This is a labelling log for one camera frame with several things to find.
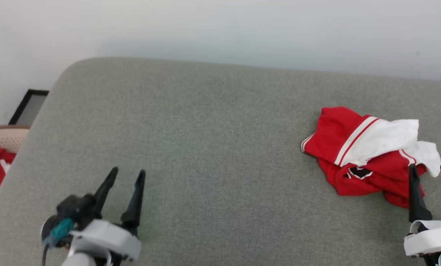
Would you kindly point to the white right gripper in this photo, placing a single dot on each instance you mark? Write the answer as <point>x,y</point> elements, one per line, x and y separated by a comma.
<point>434,238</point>

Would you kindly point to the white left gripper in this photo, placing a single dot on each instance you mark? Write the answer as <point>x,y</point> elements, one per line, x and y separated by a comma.
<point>106,238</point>

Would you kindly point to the red and white jersey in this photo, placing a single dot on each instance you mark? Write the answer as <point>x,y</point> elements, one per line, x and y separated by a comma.
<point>338,136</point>

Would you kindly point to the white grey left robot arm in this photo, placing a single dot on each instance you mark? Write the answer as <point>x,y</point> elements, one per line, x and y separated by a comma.
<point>78,260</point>

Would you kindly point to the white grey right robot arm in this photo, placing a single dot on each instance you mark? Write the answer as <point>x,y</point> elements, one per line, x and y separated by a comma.
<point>432,260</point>

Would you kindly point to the grey-green fabric sofa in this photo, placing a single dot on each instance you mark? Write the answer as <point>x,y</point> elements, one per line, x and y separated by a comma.
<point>205,147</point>

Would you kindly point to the beige laundry basket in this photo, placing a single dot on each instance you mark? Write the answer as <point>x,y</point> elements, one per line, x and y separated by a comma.
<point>6,138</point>

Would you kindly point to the black framed panel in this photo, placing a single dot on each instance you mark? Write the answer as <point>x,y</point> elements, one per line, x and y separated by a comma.
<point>30,107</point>

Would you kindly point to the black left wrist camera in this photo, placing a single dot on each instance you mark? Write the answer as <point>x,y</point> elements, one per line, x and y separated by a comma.
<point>76,208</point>

